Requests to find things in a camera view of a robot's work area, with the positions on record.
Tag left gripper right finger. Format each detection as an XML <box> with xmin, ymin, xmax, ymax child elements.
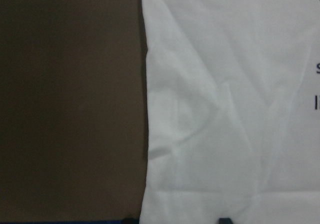
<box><xmin>218</xmin><ymin>217</ymin><xmax>233</xmax><ymax>224</ymax></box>

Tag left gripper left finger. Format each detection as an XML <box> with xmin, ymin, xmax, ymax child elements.
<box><xmin>122</xmin><ymin>216</ymin><xmax>135</xmax><ymax>224</ymax></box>

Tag white long-sleeve printed shirt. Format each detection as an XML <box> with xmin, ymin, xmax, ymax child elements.
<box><xmin>139</xmin><ymin>0</ymin><xmax>320</xmax><ymax>224</ymax></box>

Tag blue tape grid lines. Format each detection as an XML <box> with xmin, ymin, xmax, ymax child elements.
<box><xmin>0</xmin><ymin>219</ymin><xmax>140</xmax><ymax>224</ymax></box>

